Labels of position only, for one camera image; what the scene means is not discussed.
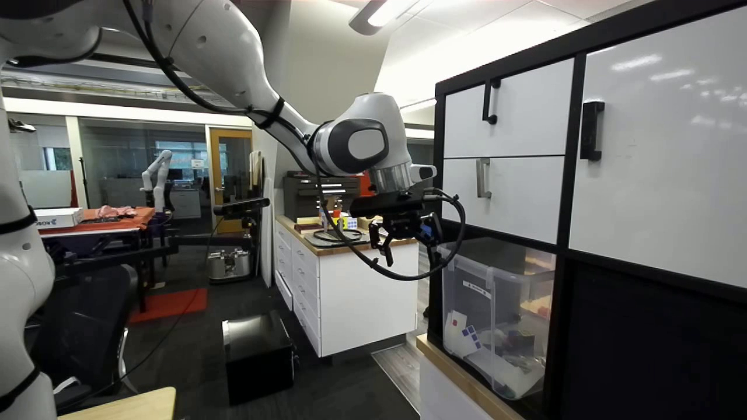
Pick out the white packet with blue print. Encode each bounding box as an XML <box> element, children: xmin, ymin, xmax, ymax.
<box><xmin>443</xmin><ymin>311</ymin><xmax>491</xmax><ymax>362</ymax></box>

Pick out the grey drawer handle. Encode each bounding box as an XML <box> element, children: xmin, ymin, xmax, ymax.
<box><xmin>474</xmin><ymin>157</ymin><xmax>494</xmax><ymax>201</ymax></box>

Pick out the black box on floor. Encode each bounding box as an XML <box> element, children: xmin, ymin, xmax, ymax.
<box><xmin>220</xmin><ymin>311</ymin><xmax>298</xmax><ymax>406</ymax></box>

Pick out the black drawer handle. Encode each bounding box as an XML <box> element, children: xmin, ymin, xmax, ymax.
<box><xmin>480</xmin><ymin>77</ymin><xmax>502</xmax><ymax>127</ymax></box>

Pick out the wooden framed door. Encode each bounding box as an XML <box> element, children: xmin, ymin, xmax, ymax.
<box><xmin>205</xmin><ymin>127</ymin><xmax>257</xmax><ymax>236</ymax></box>

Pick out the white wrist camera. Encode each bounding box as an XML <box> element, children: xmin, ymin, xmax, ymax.
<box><xmin>408</xmin><ymin>162</ymin><xmax>438</xmax><ymax>188</ymax></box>

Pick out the black office chair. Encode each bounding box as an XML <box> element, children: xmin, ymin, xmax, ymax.
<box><xmin>31</xmin><ymin>264</ymin><xmax>139</xmax><ymax>400</ymax></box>

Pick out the clear plastic storage box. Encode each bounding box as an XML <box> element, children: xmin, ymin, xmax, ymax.
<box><xmin>442</xmin><ymin>245</ymin><xmax>558</xmax><ymax>406</ymax></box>

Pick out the silver metal container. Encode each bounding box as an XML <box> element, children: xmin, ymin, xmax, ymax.
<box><xmin>205</xmin><ymin>245</ymin><xmax>252</xmax><ymax>283</ymax></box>

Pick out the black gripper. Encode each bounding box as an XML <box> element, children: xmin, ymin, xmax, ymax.
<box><xmin>348</xmin><ymin>192</ymin><xmax>429</xmax><ymax>269</ymax></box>

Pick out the round grey coil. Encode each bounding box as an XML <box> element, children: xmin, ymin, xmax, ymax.
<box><xmin>308</xmin><ymin>227</ymin><xmax>369</xmax><ymax>253</ymax></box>

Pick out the light wooden table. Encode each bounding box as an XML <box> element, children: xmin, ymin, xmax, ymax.
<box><xmin>55</xmin><ymin>385</ymin><xmax>179</xmax><ymax>420</ymax></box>

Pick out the flat white box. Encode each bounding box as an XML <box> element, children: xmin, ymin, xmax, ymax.
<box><xmin>32</xmin><ymin>205</ymin><xmax>84</xmax><ymax>232</ymax></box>

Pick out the white drawer with black handle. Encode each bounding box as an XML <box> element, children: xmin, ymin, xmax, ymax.
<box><xmin>442</xmin><ymin>58</ymin><xmax>577</xmax><ymax>160</ymax></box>

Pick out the ceiling light fixture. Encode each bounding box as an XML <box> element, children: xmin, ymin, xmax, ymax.
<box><xmin>348</xmin><ymin>0</ymin><xmax>428</xmax><ymax>37</ymax></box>

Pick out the red top table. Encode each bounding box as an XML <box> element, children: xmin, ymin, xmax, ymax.
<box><xmin>37</xmin><ymin>205</ymin><xmax>171</xmax><ymax>313</ymax></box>

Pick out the white drawer with grey handle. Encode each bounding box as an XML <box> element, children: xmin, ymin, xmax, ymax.
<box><xmin>442</xmin><ymin>154</ymin><xmax>565</xmax><ymax>248</ymax></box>

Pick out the black door handle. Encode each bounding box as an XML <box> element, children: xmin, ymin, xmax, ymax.
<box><xmin>578</xmin><ymin>97</ymin><xmax>607</xmax><ymax>163</ymax></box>

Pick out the red floor mat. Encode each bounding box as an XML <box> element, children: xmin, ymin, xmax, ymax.
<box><xmin>126</xmin><ymin>288</ymin><xmax>209</xmax><ymax>327</ymax></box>

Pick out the black cube shelf unit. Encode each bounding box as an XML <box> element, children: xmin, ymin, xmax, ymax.
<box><xmin>429</xmin><ymin>0</ymin><xmax>747</xmax><ymax>420</ymax></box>

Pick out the white shelf cabinet door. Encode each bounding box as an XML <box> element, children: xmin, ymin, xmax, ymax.
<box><xmin>566</xmin><ymin>5</ymin><xmax>747</xmax><ymax>289</ymax></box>

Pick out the white cabinet with wooden top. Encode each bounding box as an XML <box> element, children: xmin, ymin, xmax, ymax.
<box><xmin>416</xmin><ymin>335</ymin><xmax>526</xmax><ymax>420</ymax></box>
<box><xmin>270</xmin><ymin>216</ymin><xmax>423</xmax><ymax>359</ymax></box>

